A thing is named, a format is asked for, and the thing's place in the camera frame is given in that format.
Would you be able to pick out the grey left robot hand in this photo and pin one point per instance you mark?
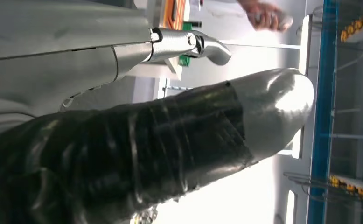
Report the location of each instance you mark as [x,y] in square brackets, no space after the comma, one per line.
[45,61]

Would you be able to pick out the ceiling light panel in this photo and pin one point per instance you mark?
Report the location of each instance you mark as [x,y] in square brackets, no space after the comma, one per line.
[304,46]
[290,207]
[296,148]

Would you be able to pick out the blue metal upright post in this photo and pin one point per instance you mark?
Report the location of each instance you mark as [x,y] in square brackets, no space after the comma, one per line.
[322,108]

